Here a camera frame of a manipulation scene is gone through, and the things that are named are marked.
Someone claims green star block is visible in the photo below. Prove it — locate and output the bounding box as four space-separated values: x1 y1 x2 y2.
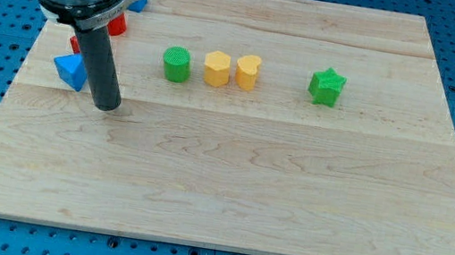
308 68 348 107

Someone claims red round block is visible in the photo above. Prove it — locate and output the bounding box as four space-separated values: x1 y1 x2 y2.
107 13 127 37

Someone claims green cylinder block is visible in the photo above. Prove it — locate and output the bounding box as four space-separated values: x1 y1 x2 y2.
163 46 191 83

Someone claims yellow hexagon block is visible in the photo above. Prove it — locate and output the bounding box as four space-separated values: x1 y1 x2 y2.
203 51 232 88

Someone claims blue triangle block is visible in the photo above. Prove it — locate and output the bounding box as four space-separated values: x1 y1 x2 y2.
54 54 87 91

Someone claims red small block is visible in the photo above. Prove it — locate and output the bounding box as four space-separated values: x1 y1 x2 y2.
70 36 80 55

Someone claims light wooden board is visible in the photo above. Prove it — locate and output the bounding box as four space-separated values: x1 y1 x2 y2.
0 0 455 255

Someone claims yellow heart block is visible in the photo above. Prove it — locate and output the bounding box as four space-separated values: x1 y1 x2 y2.
235 55 262 91

